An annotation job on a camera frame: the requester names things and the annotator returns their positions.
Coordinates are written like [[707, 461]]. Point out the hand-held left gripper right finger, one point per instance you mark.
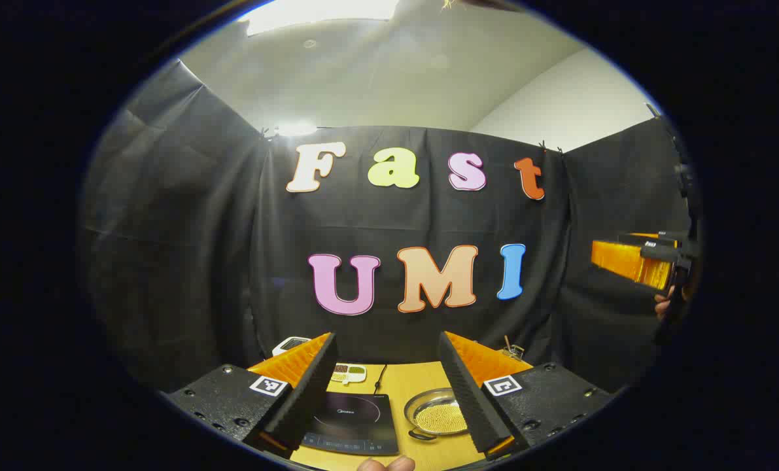
[[464, 392]]

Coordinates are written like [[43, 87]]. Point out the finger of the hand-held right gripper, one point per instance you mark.
[[651, 237], [631, 263]]

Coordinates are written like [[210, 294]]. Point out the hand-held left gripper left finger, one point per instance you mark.
[[311, 386]]

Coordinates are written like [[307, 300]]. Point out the steel pot with beans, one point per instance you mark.
[[435, 415]]

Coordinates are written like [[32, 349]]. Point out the black induction cooktop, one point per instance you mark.
[[356, 418]]

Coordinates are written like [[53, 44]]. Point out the white divided bean dish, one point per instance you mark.
[[350, 373]]

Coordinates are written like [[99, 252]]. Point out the white toaster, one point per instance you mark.
[[290, 345]]

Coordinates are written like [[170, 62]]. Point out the glass holder with stick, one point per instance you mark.
[[513, 352]]

